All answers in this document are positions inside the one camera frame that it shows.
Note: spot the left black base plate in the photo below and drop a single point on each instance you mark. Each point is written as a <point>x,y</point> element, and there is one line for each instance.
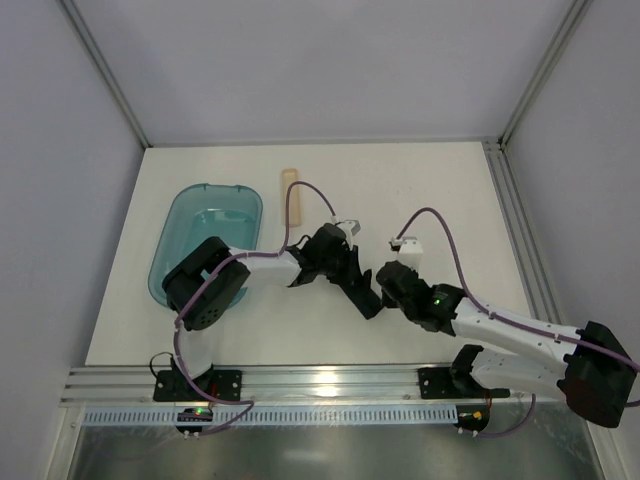
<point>215,385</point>

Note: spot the aluminium rail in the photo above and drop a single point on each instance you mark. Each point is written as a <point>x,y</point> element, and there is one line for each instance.
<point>264,385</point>
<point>538,290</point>

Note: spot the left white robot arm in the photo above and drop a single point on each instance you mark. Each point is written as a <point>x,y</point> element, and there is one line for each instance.
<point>204,285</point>

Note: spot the aluminium frame post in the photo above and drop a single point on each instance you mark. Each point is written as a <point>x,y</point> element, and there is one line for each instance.
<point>554,51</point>
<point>81,29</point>

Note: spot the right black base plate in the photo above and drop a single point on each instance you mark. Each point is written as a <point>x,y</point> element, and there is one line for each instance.
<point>438,383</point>

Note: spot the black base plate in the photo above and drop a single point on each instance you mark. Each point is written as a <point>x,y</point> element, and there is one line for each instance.
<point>438,383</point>
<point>215,385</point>

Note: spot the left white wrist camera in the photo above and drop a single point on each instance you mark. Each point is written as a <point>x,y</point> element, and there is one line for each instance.
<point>349,227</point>

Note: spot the right side aluminium rail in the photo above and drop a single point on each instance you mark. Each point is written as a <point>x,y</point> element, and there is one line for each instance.
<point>538,290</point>

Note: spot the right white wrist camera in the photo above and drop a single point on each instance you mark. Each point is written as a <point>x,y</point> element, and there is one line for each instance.
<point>408,251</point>

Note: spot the white slotted cable duct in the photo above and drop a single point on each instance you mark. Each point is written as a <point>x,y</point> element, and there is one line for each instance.
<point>282,415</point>

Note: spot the left aluminium frame post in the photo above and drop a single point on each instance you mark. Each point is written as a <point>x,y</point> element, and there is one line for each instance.
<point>81,29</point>

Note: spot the teal plastic basin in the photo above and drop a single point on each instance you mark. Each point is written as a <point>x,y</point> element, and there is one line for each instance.
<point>232,213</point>

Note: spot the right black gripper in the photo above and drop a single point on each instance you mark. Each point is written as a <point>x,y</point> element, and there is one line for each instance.
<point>393,282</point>

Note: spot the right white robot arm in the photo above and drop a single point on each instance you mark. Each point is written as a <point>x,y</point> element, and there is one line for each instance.
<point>587,367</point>

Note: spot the black paper napkin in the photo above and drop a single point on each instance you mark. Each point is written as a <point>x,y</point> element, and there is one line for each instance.
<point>356,284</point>

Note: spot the beige cutlery case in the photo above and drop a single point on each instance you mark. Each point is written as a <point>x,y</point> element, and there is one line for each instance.
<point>291,198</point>

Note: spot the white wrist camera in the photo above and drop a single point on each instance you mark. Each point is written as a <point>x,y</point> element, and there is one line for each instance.
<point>349,227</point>
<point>408,251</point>

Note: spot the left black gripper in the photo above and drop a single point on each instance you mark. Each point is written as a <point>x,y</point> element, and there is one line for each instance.
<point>347,270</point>

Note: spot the aluminium front rail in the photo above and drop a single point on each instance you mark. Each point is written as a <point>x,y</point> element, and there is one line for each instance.
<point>264,385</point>

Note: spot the right aluminium frame post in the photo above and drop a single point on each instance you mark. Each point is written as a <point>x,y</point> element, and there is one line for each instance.
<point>554,51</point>

